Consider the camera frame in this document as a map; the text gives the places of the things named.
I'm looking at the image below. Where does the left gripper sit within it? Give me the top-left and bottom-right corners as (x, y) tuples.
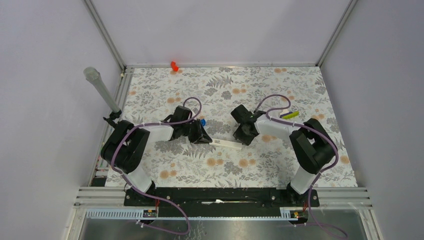
(181, 118), (212, 145)

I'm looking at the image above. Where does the white remote control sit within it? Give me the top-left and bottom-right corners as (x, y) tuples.
(209, 138), (243, 150)

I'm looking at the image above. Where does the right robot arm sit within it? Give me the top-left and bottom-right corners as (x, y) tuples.
(231, 110), (338, 206)

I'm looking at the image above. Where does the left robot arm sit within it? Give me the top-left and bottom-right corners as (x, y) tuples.
(100, 111), (213, 206)

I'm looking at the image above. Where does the white purple green block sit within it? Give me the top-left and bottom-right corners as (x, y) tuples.
(279, 111), (299, 120)

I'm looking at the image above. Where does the floral patterned table mat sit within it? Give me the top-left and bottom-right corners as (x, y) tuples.
(122, 67), (358, 188)

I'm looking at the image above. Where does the red plastic piece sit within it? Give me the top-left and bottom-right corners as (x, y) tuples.
(170, 61), (179, 72)

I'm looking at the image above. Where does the microphone on black tripod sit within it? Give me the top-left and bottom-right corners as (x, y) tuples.
(83, 66), (122, 128)

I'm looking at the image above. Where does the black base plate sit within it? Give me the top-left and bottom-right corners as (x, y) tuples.
(123, 187), (320, 218)

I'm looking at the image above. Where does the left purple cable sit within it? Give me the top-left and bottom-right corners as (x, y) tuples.
(110, 96), (203, 200)

